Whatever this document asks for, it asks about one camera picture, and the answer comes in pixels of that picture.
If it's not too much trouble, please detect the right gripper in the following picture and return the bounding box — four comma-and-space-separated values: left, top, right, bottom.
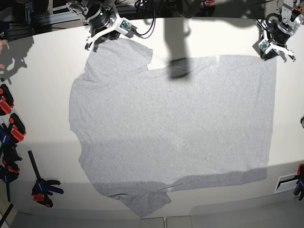
83, 7, 120, 40

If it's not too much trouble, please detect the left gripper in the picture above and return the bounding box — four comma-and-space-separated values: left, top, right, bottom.
257, 13, 296, 60

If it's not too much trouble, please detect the grey T-shirt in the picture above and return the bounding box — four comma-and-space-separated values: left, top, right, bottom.
69, 39, 276, 217

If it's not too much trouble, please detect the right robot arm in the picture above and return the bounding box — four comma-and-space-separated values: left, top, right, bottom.
66, 0, 116, 37

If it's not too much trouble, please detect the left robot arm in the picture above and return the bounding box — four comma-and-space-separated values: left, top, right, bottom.
256, 0, 304, 61

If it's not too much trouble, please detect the red black clamp upper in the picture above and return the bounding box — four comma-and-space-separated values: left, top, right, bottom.
0, 84, 14, 116

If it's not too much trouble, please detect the red black clamp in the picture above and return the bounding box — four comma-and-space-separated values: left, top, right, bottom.
0, 84, 14, 116
1, 113, 26, 145

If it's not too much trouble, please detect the red black clamp lower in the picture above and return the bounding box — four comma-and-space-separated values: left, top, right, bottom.
1, 113, 26, 145

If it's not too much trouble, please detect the blue clamp right edge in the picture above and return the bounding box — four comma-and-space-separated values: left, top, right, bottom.
294, 163, 304, 201

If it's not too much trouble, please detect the blue clamp edge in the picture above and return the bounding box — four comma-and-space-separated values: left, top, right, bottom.
294, 163, 304, 201
0, 123, 22, 202

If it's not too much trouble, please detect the blue black bar clamp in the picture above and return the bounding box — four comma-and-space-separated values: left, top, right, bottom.
28, 151, 64, 208

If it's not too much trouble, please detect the blue clamp left edge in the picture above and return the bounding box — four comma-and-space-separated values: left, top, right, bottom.
0, 123, 22, 202

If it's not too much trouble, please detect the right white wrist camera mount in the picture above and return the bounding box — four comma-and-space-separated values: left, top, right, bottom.
85, 2, 137, 50

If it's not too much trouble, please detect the black camera cable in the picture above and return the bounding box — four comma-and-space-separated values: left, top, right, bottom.
133, 16, 157, 39

